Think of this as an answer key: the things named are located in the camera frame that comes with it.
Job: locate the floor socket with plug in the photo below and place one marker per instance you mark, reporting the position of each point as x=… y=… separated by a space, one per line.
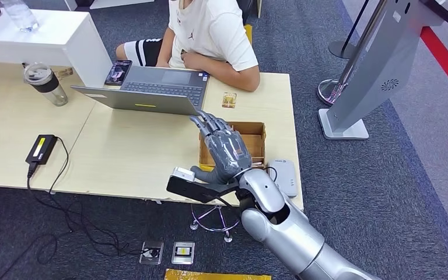
x=151 y=252

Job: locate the yellow package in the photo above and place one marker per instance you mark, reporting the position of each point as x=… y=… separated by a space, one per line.
x=216 y=275

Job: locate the grey card reader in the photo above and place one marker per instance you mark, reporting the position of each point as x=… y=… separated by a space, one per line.
x=287 y=177

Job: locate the clear tumbler with black band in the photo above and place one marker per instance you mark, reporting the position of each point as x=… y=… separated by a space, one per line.
x=46 y=85

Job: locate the white desk shelf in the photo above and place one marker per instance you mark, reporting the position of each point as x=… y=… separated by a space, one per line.
x=54 y=36

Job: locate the grey kiosk stand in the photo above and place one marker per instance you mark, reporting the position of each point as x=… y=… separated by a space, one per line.
x=378 y=65

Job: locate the person's left forearm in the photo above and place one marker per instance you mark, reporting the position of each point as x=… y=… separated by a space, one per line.
x=235 y=77

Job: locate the black power adapter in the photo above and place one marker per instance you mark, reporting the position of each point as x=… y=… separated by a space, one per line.
x=41 y=149

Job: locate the black smartphone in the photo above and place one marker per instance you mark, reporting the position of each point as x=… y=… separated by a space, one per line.
x=118 y=72

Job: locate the wrist camera with black bracket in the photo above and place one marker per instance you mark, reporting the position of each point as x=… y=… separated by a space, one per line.
x=193 y=189

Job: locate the wooden compartment box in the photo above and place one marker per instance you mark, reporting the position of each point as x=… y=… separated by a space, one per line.
x=257 y=143

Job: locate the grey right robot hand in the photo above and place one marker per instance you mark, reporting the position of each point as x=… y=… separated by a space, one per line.
x=228 y=152

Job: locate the chrome stool base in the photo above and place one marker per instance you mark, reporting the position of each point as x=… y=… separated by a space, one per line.
x=208 y=228

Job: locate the person's right hand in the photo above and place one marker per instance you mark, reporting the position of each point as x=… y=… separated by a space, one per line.
x=162 y=63

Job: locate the floor socket with yellow label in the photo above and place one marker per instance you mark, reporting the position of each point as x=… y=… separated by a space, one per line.
x=183 y=253

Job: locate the chrome stanchion post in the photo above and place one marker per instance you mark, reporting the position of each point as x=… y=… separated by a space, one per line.
x=329 y=90

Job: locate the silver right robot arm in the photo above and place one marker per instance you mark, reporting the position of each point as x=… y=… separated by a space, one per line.
x=286 y=232

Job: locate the person's right forearm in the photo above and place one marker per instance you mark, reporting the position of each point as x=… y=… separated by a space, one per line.
x=166 y=44

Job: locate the black stanchion post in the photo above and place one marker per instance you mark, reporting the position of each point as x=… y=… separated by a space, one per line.
x=341 y=49

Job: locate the grey laptop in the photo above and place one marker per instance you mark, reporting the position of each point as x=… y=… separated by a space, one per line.
x=146 y=101

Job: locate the gold patterned card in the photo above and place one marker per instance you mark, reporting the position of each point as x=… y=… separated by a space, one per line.
x=229 y=100

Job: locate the yellow flat item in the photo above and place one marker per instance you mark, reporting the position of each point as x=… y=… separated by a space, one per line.
x=248 y=34

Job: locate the small tan item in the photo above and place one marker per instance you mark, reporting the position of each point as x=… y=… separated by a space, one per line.
x=64 y=72

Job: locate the person's left hand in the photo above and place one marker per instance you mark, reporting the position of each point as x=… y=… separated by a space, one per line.
x=195 y=61

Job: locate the person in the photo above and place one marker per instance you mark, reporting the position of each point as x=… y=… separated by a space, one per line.
x=208 y=27

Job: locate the white furniture base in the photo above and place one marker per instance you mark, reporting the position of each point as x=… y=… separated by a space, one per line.
x=112 y=2

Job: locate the clear water bottle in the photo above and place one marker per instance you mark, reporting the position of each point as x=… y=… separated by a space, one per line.
x=20 y=15

